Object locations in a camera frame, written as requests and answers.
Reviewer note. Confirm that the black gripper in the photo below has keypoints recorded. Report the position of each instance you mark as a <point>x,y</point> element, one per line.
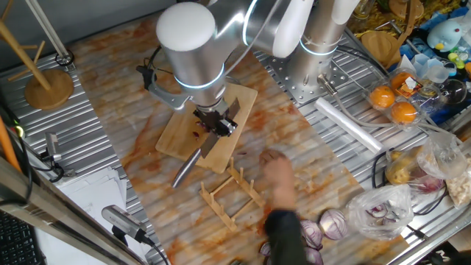
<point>211,117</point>

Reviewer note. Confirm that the steel kitchen knife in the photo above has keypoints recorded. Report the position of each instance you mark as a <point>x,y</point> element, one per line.
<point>185,167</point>

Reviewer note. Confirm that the wooden peg rack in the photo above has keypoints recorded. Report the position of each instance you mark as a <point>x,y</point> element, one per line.
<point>246,188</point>

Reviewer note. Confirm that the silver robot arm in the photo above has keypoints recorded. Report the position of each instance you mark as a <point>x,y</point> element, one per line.
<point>191,55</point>

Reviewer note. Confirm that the dark sleeved human forearm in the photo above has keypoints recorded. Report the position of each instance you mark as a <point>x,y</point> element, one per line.
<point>285,235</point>

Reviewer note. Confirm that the plastic bag with onions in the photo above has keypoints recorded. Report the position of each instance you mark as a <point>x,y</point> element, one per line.
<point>390,198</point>

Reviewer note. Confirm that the bare human hand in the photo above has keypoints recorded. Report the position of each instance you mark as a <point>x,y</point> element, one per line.
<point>277,169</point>

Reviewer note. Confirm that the small red onion piece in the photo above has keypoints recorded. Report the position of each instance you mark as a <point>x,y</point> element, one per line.
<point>195,134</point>

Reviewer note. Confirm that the bamboo cutting board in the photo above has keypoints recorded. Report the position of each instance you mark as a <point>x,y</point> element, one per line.
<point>176,140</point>

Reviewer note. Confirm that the marble pattern table mat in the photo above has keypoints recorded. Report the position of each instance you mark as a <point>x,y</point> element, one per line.
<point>331,154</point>

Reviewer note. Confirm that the white plastic wrap roll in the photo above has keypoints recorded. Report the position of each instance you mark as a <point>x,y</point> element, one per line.
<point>349,125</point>

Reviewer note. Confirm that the striped onion wedge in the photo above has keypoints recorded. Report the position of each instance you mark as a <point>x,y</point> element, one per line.
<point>265,249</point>

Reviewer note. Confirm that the big peeled onion half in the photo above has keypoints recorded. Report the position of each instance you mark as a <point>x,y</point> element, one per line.
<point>333,224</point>

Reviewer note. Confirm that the stack of white papers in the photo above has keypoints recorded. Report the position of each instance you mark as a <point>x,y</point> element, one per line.
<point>92,195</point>

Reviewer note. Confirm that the black metal clamp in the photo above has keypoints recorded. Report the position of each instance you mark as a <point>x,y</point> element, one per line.
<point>53,147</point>

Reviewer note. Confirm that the wooden stand with disc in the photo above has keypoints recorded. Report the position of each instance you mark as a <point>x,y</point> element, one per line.
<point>380,46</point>

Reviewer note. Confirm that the orange fruit with label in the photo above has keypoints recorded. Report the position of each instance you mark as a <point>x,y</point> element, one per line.
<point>399,81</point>

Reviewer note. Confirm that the plastic bag with potatoes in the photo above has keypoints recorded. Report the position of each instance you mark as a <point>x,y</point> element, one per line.
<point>401,169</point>

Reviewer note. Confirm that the wooden mug tree stand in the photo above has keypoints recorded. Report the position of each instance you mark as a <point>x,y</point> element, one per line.
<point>48,90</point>

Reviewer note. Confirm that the clear measuring cup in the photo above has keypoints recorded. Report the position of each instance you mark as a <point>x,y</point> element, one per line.
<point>430,68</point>

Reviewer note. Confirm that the orange pole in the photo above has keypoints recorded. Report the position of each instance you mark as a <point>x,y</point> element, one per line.
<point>7,147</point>

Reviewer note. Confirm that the glass bowl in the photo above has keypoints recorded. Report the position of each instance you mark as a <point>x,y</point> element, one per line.
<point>454,91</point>

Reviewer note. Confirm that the blue plush toy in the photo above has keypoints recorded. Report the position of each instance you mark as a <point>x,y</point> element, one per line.
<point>443,35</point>

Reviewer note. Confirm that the black keyboard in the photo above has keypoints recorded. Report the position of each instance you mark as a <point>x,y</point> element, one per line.
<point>16,243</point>

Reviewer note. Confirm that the green yellow toy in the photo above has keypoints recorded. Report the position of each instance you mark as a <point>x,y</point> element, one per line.
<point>456,59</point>

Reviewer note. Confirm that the plastic bag with garlic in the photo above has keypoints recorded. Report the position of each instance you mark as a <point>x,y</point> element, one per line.
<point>460,187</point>

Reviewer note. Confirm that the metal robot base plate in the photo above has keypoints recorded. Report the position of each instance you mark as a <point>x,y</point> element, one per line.
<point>327,84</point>

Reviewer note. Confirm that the silver camera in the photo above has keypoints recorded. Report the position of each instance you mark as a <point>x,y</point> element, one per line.
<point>121,221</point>

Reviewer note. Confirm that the aluminium frame beam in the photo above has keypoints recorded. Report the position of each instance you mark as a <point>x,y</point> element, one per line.
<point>55,213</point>

